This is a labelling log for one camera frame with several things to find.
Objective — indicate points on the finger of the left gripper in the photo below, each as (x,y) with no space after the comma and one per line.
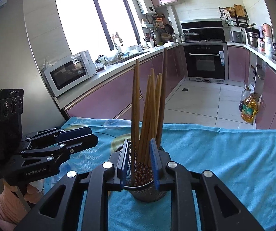
(70,143)
(74,132)

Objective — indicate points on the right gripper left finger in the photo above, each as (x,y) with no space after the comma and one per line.
(80,200)

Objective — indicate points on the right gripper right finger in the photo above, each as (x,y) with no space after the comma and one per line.
(199,201)

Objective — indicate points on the bamboo chopstick red end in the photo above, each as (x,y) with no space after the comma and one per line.
(135,119)

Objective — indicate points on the kitchen window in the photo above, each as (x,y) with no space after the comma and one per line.
(100,27)

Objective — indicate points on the left hand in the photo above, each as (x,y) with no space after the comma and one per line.
(34,191)

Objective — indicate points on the blue floral tablecloth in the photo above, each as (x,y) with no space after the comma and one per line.
(244,160)

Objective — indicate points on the white microwave oven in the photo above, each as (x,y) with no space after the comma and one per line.
(69,72)

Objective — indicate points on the black mesh utensil holder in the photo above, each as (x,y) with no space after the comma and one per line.
(140,181)

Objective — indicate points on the cooking oil bottle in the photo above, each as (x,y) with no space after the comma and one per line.
(249,108)

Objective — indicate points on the pink lower cabinets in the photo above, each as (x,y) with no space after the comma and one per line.
(108,94)

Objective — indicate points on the black built-in oven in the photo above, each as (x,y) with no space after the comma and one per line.
(207,62)

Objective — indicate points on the black wok with lid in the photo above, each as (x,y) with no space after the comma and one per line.
(189,35)

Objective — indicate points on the white water heater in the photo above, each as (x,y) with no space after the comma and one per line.
(146,7)

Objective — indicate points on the black range hood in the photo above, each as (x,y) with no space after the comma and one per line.
(209,30)

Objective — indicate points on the silver rice cooker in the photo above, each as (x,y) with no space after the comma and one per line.
(237,37)

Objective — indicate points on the steel stock pot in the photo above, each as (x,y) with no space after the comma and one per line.
(252,36)

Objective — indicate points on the pink thermos jug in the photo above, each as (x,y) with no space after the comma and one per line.
(267,33)

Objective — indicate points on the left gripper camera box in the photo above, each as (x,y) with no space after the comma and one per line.
(11,108)

